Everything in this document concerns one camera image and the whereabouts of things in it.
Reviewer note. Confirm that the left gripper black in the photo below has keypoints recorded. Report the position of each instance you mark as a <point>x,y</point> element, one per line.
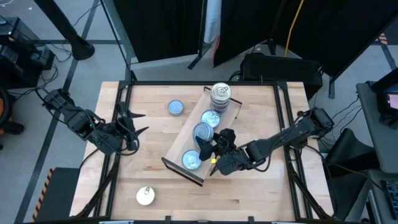
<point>126,127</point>

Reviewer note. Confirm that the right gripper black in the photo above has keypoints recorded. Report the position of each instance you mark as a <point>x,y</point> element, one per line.
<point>231,161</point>

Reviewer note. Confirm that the red label white tuna can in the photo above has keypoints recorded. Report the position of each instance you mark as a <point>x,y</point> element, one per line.
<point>211,119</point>

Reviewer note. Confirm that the teal skipjack tuna can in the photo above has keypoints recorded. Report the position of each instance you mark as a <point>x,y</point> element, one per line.
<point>191,160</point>

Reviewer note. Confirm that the white-lid can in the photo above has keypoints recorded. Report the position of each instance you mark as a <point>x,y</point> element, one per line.
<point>145,196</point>

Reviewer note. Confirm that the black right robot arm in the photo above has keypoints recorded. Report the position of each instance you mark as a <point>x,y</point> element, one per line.
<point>280,138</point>

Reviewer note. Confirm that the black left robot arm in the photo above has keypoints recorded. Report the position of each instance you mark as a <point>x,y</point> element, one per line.
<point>81,119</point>

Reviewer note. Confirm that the wooden shelf black metal legs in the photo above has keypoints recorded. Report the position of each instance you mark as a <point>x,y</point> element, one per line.
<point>178,151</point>

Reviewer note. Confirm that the black curtain stand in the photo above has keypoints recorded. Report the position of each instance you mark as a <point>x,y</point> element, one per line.
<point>196,60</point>
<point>273,46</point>
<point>331,88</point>

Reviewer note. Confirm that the black pole with round base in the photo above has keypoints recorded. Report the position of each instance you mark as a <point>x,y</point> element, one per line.
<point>81,49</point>

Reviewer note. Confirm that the black equipment case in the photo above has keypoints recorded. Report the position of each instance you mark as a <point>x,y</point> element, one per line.
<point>280,71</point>

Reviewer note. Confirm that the black curtain panel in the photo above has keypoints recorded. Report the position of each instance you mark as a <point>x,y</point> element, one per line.
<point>155,28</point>
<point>335,31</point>

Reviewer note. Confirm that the black hazard-striped floor plate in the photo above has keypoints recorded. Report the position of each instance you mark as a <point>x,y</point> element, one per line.
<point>59,196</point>

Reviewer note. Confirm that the white tarp strip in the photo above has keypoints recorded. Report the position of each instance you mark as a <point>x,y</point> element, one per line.
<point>213,18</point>

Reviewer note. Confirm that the orange black machine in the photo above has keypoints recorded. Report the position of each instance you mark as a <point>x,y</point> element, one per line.
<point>6,124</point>

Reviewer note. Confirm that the black chair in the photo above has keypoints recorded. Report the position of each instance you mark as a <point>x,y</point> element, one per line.
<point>348,152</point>

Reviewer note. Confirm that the black equipment rack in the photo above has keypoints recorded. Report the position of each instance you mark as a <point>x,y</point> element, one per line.
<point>18,62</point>

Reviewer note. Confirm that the grey desk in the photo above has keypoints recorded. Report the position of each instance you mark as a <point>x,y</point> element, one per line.
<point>385,149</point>

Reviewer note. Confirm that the black monitor pink screen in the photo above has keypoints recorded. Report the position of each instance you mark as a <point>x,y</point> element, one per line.
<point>392,101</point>

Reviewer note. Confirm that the black keyboard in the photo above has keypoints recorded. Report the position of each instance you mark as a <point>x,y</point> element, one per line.
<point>391,196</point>

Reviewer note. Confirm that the black aluminium rig frame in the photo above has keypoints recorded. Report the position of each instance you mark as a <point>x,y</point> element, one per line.
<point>171,83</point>

